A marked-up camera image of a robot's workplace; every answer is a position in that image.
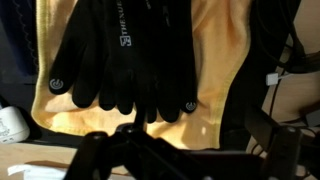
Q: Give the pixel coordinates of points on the dark blue notebook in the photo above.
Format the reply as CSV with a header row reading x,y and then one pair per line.
x,y
16,40

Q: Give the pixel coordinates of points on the white earbuds case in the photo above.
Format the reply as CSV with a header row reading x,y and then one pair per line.
x,y
11,126

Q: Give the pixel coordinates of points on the yellow towel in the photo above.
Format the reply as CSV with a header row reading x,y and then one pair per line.
x,y
216,50

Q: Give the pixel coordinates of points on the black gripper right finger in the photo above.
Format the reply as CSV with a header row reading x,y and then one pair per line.
x,y
283,150

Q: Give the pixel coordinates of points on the black desk mat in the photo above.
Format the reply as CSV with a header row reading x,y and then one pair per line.
x,y
253,100

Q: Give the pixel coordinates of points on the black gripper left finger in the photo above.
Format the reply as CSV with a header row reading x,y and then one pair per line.
x,y
90,156

